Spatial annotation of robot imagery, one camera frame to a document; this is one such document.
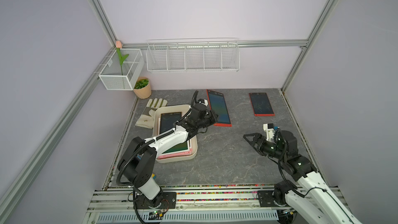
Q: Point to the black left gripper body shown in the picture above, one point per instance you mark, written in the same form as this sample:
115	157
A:
205	122

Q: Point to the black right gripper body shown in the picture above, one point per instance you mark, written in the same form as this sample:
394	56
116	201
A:
270	150

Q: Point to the large red writing tablet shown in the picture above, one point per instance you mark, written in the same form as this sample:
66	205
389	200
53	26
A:
218	105

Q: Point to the small red writing tablet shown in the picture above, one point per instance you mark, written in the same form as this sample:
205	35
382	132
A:
261	105

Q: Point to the cream plastic storage tray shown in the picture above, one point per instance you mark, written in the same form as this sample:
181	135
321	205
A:
168	109

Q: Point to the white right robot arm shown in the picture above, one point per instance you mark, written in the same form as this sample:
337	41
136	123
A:
303	189

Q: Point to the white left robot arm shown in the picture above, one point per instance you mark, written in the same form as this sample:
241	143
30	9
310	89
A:
137	163

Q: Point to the white writing tablet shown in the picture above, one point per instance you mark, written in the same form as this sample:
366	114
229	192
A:
183	147

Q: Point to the pink writing tablet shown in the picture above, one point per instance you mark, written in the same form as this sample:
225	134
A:
177	154

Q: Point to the beige work glove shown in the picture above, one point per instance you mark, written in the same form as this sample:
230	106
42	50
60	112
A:
146	119

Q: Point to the potted green plant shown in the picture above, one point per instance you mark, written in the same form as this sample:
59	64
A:
142	88

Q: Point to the artificial pink tulip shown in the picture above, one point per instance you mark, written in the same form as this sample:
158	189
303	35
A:
121	57

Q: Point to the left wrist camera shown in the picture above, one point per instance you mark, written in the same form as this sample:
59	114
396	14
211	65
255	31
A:
203	101

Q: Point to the black frame writing tablet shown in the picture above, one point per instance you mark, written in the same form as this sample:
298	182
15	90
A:
167	121

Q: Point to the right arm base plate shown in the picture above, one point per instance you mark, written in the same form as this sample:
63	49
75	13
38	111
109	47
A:
277	198

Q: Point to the white wire wall shelf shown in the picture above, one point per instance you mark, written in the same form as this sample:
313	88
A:
193	55

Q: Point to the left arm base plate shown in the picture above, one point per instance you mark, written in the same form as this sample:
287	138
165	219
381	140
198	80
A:
164	200

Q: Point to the white mesh wall box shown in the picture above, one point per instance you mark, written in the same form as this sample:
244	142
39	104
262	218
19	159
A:
110	74

